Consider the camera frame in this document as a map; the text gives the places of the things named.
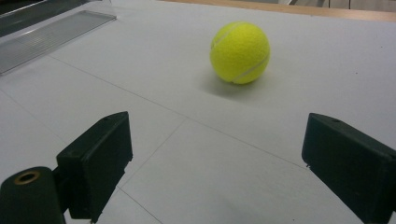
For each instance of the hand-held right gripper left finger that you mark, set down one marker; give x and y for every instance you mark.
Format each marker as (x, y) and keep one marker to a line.
(96, 161)

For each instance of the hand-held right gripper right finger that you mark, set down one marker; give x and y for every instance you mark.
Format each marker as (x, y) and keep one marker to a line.
(351, 165)

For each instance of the clear plastic tray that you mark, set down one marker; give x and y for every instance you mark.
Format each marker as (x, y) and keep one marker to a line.
(46, 37)

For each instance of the yellow tennis ball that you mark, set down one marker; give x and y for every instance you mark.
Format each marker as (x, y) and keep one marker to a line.
(239, 53)

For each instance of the white table cover sheet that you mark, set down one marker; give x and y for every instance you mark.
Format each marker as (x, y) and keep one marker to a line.
(218, 140)

